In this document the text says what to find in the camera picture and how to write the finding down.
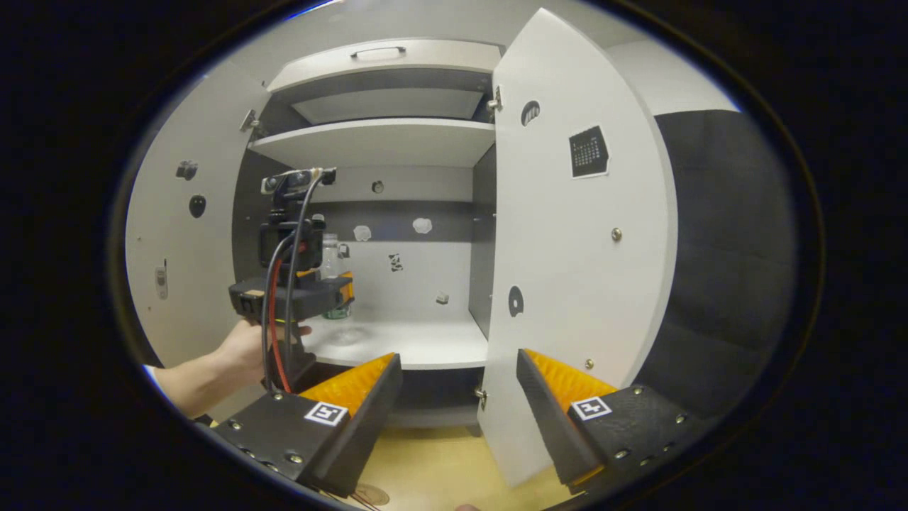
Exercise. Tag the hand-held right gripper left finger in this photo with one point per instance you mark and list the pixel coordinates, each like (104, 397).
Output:
(369, 411)

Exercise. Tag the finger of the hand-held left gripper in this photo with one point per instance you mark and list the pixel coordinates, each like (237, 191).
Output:
(347, 285)

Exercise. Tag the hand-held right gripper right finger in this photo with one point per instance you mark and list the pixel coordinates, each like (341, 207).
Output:
(546, 419)

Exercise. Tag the clear plastic bottle green label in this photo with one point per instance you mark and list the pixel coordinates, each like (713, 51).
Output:
(331, 259)

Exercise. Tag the round brown coaster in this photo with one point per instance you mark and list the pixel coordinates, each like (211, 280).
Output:
(374, 495)

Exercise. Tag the white cabinet door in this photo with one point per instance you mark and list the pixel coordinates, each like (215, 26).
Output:
(184, 284)
(574, 284)

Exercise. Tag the metal door hinge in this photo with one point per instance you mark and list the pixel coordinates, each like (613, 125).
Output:
(250, 121)
(481, 395)
(495, 98)

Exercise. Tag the white grey cabinet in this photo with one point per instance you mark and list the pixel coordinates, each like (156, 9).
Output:
(397, 142)

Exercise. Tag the black backdrop cloth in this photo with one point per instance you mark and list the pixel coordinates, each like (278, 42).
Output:
(723, 270)

